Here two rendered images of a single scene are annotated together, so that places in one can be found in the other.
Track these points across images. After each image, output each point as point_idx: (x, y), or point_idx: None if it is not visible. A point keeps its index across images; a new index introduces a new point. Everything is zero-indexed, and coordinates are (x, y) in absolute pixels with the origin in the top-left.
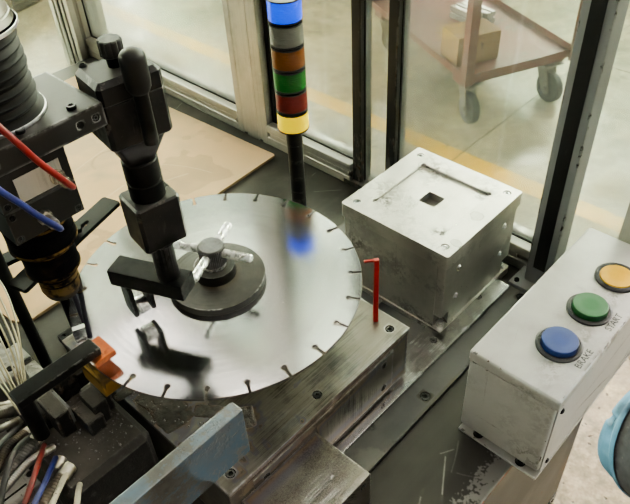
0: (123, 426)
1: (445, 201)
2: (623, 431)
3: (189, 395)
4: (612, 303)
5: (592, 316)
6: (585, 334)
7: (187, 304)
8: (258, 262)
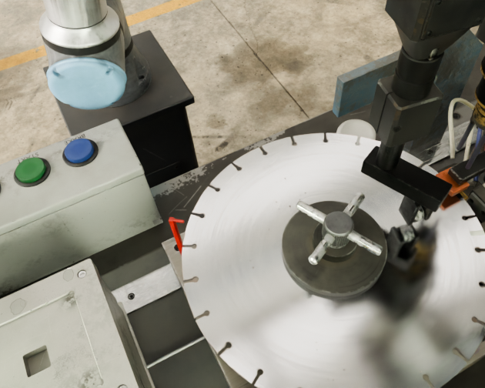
0: None
1: (25, 349)
2: (111, 61)
3: (371, 142)
4: (11, 172)
5: (39, 158)
6: (55, 155)
7: (367, 215)
8: (286, 245)
